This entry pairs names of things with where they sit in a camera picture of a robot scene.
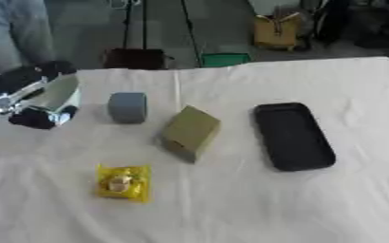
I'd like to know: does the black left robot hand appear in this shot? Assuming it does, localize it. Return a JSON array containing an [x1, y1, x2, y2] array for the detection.
[[0, 60, 81, 130]]

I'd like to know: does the olive cardboard box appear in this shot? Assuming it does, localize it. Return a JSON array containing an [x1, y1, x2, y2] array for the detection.
[[159, 104, 223, 164]]

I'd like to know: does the green box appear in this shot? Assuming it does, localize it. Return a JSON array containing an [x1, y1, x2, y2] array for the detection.
[[199, 52, 254, 68]]

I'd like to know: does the person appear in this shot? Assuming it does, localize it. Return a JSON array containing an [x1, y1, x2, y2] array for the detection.
[[0, 0, 57, 74]]

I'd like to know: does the grey cylinder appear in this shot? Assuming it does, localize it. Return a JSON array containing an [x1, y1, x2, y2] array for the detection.
[[106, 91, 150, 124]]

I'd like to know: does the yellow snack packet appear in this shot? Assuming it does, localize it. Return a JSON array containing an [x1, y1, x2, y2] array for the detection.
[[93, 162, 154, 204]]

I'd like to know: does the dark brown bag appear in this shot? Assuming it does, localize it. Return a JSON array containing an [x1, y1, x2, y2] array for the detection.
[[102, 47, 170, 70]]

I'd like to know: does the black tripod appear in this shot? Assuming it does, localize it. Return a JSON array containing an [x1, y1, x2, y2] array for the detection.
[[120, 0, 205, 68]]

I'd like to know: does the tan bag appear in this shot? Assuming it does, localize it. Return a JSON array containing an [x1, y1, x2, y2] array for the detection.
[[250, 11, 306, 51]]

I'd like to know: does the black plastic tray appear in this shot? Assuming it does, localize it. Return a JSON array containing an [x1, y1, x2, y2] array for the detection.
[[250, 102, 338, 173]]

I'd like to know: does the black bag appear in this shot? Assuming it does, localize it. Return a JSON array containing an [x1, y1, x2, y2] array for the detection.
[[312, 0, 351, 46], [350, 2, 389, 49]]

